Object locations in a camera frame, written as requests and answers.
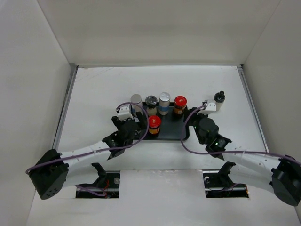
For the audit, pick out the red lid sauce jar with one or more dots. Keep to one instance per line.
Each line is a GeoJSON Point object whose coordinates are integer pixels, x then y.
{"type": "Point", "coordinates": [154, 125]}
{"type": "Point", "coordinates": [180, 103]}

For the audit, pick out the white cap blue label bottle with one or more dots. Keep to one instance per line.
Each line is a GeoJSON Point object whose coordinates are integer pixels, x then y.
{"type": "Point", "coordinates": [164, 102]}

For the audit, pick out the red lid sauce jar front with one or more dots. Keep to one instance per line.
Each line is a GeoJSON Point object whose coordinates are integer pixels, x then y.
{"type": "Point", "coordinates": [154, 125]}

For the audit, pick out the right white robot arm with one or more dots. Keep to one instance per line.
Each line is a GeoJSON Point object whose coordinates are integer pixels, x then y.
{"type": "Point", "coordinates": [278, 174]}

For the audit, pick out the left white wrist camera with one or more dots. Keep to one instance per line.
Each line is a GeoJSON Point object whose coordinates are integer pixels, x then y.
{"type": "Point", "coordinates": [124, 112]}

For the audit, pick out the clear lid pepper shaker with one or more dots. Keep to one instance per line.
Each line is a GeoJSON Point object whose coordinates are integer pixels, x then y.
{"type": "Point", "coordinates": [151, 105]}

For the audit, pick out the black cap small bottle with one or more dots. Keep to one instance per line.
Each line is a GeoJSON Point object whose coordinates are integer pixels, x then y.
{"type": "Point", "coordinates": [219, 98]}

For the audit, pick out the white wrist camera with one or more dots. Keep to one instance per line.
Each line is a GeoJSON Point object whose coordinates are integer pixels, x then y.
{"type": "Point", "coordinates": [210, 107]}
{"type": "Point", "coordinates": [124, 112]}

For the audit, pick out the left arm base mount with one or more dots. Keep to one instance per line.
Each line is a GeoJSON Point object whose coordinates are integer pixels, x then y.
{"type": "Point", "coordinates": [105, 186]}

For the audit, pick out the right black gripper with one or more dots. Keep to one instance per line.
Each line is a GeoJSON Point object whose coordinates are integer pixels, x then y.
{"type": "Point", "coordinates": [189, 122]}

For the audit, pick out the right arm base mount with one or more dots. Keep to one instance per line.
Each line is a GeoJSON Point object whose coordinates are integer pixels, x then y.
{"type": "Point", "coordinates": [218, 184]}

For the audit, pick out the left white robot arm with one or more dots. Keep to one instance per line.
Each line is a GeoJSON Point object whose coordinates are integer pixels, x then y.
{"type": "Point", "coordinates": [81, 168]}

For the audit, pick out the silver lid salt jar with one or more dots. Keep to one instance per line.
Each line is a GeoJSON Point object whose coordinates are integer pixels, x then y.
{"type": "Point", "coordinates": [137, 99]}

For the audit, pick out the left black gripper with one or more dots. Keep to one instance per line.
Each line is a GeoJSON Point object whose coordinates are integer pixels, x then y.
{"type": "Point", "coordinates": [117, 122]}

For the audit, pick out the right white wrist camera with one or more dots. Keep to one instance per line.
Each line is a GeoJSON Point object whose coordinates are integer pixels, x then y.
{"type": "Point", "coordinates": [210, 107]}

